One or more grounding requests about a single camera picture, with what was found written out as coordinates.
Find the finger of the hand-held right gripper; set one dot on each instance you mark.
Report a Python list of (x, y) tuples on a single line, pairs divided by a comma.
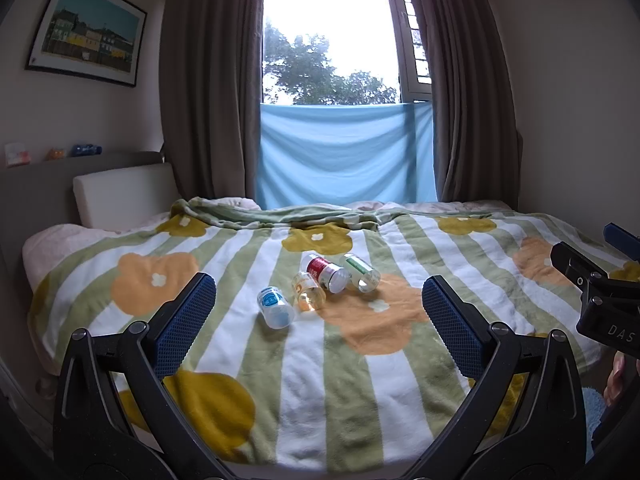
[(575, 266), (621, 236)]

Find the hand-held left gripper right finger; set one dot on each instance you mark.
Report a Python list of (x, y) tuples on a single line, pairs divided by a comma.
[(452, 327)]

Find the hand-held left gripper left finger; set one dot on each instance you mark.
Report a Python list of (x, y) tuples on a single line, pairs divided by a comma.
[(184, 327)]

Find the blue label clear cup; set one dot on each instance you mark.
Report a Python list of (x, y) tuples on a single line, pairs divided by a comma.
[(275, 306)]

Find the green label clear cup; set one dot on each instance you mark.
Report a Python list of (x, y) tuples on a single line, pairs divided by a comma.
[(361, 272)]

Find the yellow label clear cup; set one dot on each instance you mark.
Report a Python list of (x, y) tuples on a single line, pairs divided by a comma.
[(307, 292)]

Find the red label clear cup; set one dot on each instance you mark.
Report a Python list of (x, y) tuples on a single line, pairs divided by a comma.
[(326, 272)]

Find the person's right hand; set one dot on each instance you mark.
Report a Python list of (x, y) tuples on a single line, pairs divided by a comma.
[(616, 380)]

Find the light blue fluffy rug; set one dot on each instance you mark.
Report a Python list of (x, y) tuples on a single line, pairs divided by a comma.
[(592, 410)]

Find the pink bed sheet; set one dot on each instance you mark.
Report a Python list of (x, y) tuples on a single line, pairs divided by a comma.
[(435, 206)]

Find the striped flower print blanket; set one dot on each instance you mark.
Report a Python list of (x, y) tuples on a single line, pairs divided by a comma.
[(300, 385)]

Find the white headboard cushion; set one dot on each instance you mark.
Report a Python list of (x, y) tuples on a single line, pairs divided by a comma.
[(122, 195)]

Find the pink pillow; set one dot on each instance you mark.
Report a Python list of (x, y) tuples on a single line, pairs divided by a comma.
[(60, 245)]

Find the grey bed headboard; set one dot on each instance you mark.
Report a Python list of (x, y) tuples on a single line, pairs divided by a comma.
[(35, 190)]

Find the blue toy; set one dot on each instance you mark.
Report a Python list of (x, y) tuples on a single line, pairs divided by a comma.
[(86, 150)]

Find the light blue hanging cloth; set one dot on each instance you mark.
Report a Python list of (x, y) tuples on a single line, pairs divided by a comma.
[(345, 155)]

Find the brown curtain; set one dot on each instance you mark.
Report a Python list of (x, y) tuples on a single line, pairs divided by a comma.
[(210, 90), (465, 90)]

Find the orange toy figure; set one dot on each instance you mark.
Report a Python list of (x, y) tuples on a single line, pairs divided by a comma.
[(55, 153)]

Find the white pink card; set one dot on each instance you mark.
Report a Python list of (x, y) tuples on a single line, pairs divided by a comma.
[(17, 154)]

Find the window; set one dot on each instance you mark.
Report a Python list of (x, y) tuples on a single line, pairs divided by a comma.
[(330, 30)]

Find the framed wall picture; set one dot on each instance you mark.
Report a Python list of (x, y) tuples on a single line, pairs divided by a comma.
[(90, 27)]

